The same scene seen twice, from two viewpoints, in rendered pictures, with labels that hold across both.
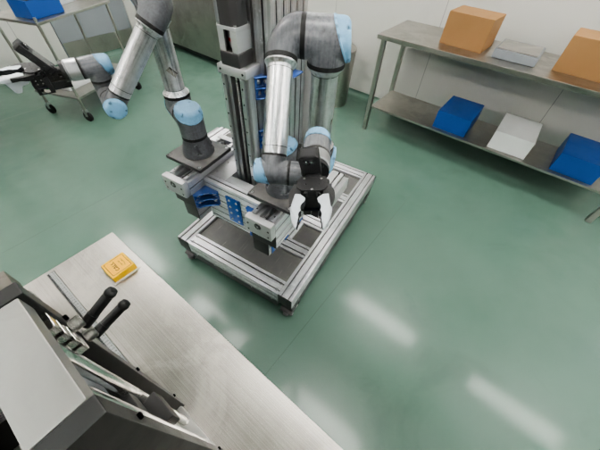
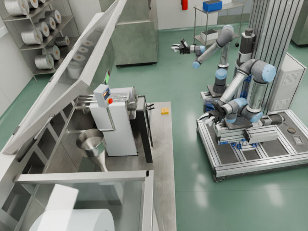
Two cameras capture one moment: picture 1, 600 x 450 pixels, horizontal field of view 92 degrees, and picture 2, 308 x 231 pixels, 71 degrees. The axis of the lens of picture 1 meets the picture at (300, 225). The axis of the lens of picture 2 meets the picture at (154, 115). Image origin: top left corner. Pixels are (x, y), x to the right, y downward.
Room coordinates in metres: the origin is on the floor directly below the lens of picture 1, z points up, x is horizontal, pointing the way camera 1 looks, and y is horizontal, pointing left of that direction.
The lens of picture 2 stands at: (-0.41, -0.79, 2.30)
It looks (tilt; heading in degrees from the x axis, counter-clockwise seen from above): 42 degrees down; 61
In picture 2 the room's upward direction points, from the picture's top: 8 degrees counter-clockwise
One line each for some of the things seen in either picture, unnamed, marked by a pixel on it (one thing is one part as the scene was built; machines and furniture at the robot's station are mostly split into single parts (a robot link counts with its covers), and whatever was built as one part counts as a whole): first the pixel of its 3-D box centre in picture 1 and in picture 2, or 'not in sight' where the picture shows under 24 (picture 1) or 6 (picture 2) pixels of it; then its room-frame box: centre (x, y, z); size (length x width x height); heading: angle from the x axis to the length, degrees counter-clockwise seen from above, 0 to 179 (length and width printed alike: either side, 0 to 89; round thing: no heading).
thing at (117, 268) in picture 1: (119, 267); (164, 111); (0.46, 0.54, 0.91); 0.07 x 0.07 x 0.02; 54
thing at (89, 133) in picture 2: not in sight; (91, 142); (-0.34, 0.03, 1.50); 0.14 x 0.14 x 0.06
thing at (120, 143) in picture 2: not in sight; (110, 132); (-0.15, 0.38, 1.17); 0.34 x 0.05 x 0.54; 144
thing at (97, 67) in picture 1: (95, 66); (199, 49); (1.15, 0.81, 1.21); 0.11 x 0.08 x 0.09; 126
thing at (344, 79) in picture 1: (337, 74); not in sight; (3.50, -0.34, 0.31); 0.40 x 0.36 x 0.63; 144
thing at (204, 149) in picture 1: (196, 142); (219, 85); (1.20, 0.52, 0.87); 0.15 x 0.15 x 0.10
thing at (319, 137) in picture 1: (317, 147); (233, 105); (0.69, -0.04, 1.21); 0.11 x 0.08 x 0.09; 177
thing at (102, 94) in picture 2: not in sight; (104, 96); (-0.18, 0.12, 1.66); 0.07 x 0.07 x 0.10; 33
